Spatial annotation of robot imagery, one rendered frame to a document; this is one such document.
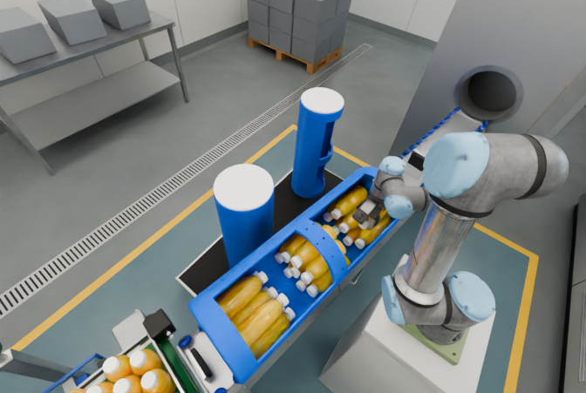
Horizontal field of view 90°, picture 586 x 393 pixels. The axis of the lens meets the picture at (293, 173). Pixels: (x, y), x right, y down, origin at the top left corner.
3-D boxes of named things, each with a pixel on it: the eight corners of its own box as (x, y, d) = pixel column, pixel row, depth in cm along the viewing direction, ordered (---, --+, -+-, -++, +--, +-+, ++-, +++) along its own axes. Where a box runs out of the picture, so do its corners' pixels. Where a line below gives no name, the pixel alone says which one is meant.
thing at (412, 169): (420, 178, 162) (432, 158, 150) (417, 181, 160) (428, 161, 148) (405, 167, 166) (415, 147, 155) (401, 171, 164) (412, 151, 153)
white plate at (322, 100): (301, 111, 177) (301, 112, 178) (345, 113, 178) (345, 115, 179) (301, 85, 195) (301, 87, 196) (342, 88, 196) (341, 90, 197)
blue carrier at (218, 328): (396, 230, 135) (418, 191, 114) (245, 392, 92) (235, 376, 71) (348, 194, 148) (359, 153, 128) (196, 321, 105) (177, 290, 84)
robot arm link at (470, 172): (441, 335, 75) (562, 156, 44) (384, 334, 75) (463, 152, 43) (424, 292, 85) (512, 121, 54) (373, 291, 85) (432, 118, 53)
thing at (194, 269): (349, 193, 269) (352, 183, 258) (233, 337, 186) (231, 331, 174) (303, 166, 288) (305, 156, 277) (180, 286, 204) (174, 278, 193)
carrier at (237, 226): (279, 265, 204) (252, 239, 216) (286, 187, 138) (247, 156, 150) (248, 294, 189) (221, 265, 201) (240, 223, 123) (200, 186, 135)
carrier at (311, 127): (290, 198, 243) (324, 199, 244) (300, 112, 178) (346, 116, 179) (291, 172, 262) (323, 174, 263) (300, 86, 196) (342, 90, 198)
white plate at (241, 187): (285, 186, 137) (285, 187, 138) (247, 155, 149) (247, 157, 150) (240, 220, 123) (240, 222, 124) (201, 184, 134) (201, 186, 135)
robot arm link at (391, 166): (385, 172, 89) (380, 152, 95) (375, 193, 97) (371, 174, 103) (410, 173, 90) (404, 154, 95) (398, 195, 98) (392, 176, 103)
